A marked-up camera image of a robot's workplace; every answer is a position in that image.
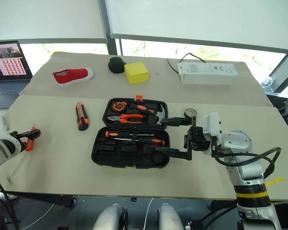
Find white rectangular box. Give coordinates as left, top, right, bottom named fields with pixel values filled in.
left=177, top=62, right=239, bottom=85

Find black round object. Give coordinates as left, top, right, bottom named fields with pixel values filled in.
left=108, top=56, right=126, bottom=74

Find silver robot leg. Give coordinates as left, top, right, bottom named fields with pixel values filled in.
left=92, top=203, right=129, bottom=230
left=157, top=203, right=184, bottom=230

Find small orange-handled tool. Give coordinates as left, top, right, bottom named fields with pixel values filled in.
left=25, top=123, right=38, bottom=153

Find screwdriver with orange end cap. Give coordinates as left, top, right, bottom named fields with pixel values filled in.
left=105, top=130, right=157, bottom=139

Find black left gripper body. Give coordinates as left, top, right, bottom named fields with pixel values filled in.
left=10, top=130, right=24, bottom=147

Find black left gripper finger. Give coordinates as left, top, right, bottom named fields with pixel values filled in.
left=17, top=128, right=42, bottom=138
left=20, top=135, right=40, bottom=145

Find thin black cable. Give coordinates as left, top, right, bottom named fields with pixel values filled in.
left=167, top=52, right=207, bottom=73

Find small round gauge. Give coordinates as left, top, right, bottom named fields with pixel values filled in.
left=183, top=108, right=198, bottom=120

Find yellow tape strip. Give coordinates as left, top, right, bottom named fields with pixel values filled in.
left=264, top=177, right=286, bottom=187

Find white roller blind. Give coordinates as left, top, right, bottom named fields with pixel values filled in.
left=0, top=0, right=108, bottom=44
left=104, top=0, right=288, bottom=56

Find black plastic tool case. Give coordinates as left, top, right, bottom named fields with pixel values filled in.
left=91, top=95, right=171, bottom=170

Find open laptop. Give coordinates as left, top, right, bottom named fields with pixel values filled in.
left=0, top=40, right=34, bottom=109

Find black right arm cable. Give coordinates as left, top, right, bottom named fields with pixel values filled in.
left=212, top=147, right=282, bottom=179

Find silver right robot leg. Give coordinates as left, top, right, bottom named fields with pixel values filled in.
left=157, top=203, right=184, bottom=230

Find screwdriver with orange black grip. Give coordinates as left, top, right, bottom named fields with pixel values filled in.
left=110, top=137, right=166, bottom=147

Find yellow sponge block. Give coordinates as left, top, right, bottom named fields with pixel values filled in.
left=123, top=62, right=151, bottom=85

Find orange black utility knife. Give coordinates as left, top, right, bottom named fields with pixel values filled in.
left=74, top=102, right=90, bottom=131

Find orange-handled pliers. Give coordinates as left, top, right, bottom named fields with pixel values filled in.
left=107, top=113, right=145, bottom=125

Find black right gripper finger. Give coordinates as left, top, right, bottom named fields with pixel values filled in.
left=160, top=115, right=198, bottom=127
left=155, top=147, right=193, bottom=161

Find orange black tape measure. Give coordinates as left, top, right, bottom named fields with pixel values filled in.
left=111, top=101, right=126, bottom=112

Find white floor cable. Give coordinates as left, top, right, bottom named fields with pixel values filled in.
left=144, top=197, right=155, bottom=230

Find claw hammer orange black handle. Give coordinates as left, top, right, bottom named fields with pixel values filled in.
left=129, top=101, right=169, bottom=127

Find silver left robot leg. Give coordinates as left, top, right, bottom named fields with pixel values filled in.
left=92, top=203, right=129, bottom=230

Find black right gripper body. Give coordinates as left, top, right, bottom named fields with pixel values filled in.
left=183, top=126, right=211, bottom=154

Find red canvas shoe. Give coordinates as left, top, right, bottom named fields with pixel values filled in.
left=52, top=68, right=95, bottom=88

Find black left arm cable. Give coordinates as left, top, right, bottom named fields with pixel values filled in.
left=0, top=172, right=21, bottom=230

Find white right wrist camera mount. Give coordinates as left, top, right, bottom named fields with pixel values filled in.
left=202, top=112, right=223, bottom=155

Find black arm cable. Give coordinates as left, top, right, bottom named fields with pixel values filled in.
left=212, top=147, right=282, bottom=179
left=0, top=172, right=21, bottom=230

